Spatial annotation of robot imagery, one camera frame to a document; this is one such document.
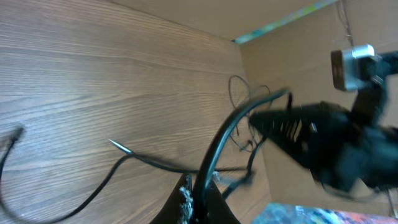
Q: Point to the colourful painted cloth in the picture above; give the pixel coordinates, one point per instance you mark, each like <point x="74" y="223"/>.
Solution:
<point x="311" y="214"/>

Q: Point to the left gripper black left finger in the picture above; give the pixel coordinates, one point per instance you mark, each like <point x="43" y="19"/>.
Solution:
<point x="178" y="208"/>

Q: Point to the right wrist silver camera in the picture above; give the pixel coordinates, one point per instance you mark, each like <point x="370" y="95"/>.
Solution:
<point x="346" y="67"/>

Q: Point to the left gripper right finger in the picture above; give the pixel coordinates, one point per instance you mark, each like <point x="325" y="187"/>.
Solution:
<point x="216" y="208"/>

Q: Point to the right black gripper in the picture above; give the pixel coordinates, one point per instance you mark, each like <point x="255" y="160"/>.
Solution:
<point x="318" y="137"/>

